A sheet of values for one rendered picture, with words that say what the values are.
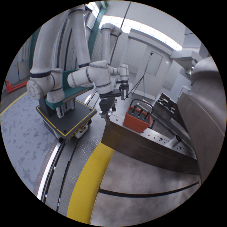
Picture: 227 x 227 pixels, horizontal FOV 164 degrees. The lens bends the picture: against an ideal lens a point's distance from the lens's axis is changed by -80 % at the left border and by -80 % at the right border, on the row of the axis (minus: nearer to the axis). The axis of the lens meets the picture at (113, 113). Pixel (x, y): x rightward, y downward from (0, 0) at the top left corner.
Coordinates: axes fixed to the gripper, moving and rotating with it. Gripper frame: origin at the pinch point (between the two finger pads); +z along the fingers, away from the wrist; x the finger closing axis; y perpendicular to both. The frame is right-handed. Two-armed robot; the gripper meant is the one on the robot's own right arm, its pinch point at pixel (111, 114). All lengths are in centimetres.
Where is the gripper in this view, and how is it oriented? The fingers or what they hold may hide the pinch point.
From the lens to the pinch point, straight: 52.7
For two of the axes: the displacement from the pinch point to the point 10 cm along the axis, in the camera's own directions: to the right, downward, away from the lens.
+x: -2.5, 6.4, -7.2
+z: 1.8, 7.7, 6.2
